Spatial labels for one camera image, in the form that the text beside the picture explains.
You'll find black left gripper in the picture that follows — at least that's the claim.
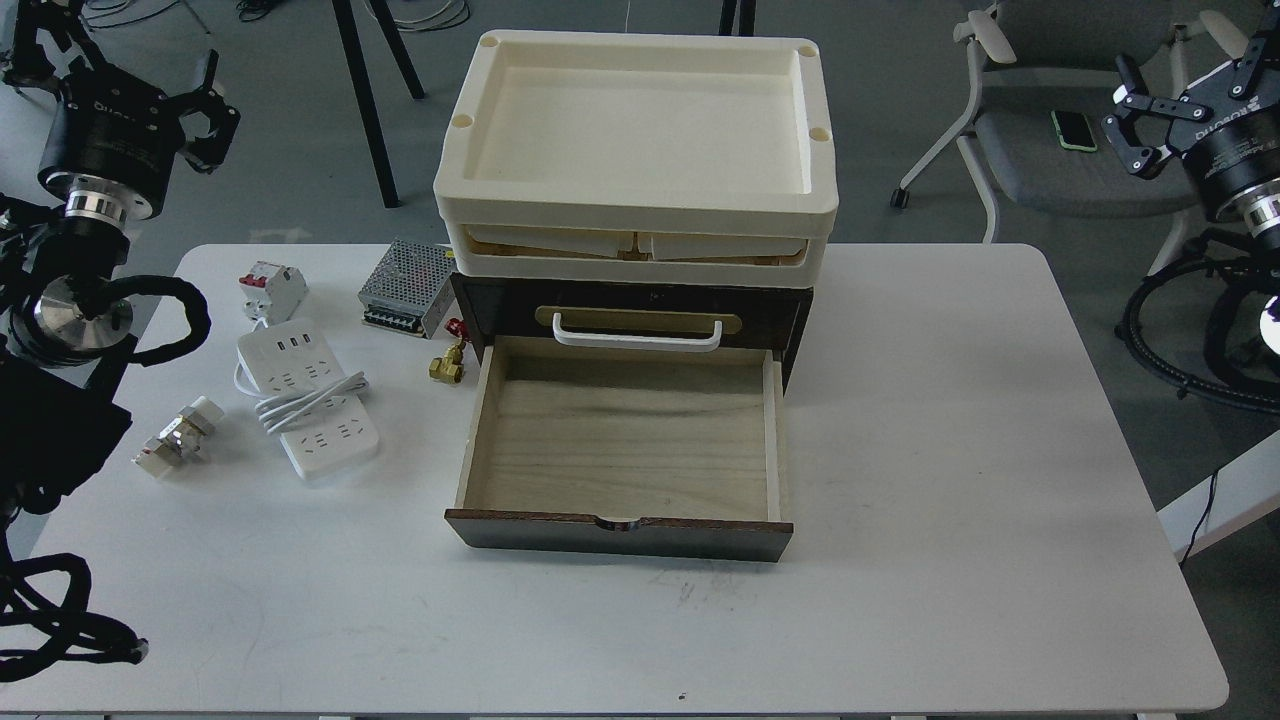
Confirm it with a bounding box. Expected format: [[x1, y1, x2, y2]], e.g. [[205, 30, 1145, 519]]
[[38, 50, 241, 222]]

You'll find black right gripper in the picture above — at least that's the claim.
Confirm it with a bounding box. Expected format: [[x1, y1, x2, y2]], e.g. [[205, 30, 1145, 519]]
[[1101, 54, 1279, 223]]

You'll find white power strip with cable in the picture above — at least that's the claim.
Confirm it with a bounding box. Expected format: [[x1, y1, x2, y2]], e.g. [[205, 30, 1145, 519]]
[[236, 318, 380, 480]]

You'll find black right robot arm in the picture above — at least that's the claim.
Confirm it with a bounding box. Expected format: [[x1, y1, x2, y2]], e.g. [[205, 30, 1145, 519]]
[[1101, 3, 1279, 414]]

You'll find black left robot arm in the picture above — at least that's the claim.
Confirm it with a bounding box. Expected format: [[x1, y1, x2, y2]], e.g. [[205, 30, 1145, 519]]
[[1, 1, 241, 527]]

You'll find dark wooden cabinet body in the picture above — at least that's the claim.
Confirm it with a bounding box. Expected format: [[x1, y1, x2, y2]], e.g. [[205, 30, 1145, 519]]
[[451, 272, 814, 380]]

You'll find green smartphone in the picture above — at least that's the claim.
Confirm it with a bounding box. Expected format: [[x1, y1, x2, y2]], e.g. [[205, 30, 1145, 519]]
[[1050, 109, 1098, 152]]

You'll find grey office chair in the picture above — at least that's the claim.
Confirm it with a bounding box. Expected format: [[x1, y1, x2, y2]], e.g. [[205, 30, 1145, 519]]
[[891, 1, 1248, 272]]

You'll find white circuit breaker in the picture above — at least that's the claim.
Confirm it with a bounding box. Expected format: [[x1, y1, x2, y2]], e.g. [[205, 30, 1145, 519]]
[[237, 260, 308, 325]]

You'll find black tripod legs left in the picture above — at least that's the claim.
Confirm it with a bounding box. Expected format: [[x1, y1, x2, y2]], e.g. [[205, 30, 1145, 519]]
[[332, 0, 426, 209]]

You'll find metal mesh power supply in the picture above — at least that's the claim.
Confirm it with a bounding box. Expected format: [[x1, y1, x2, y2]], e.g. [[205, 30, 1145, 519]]
[[357, 240, 456, 338]]

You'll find cream plastic top tray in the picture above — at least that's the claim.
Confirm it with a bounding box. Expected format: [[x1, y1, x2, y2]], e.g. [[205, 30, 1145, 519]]
[[434, 29, 838, 240]]

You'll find cream plastic tray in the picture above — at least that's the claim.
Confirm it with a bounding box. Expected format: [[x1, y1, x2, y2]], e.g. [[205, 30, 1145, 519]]
[[447, 224, 827, 288], [434, 29, 838, 240]]

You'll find black stand leg top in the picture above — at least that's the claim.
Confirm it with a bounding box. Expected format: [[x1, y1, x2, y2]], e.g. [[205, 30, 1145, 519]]
[[718, 0, 756, 37]]

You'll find cream plastic lower tray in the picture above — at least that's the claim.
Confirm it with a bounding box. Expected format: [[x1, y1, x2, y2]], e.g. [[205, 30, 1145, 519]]
[[447, 224, 827, 288]]

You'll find open wooden drawer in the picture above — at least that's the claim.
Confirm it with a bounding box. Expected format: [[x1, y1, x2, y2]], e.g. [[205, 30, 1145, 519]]
[[444, 337, 794, 562]]

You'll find white metal wall plug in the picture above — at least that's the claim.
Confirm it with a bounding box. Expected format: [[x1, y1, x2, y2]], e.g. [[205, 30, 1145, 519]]
[[132, 395, 225, 479]]

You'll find white upper drawer handle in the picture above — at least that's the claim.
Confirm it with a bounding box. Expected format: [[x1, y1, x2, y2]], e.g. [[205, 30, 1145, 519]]
[[550, 313, 724, 354]]

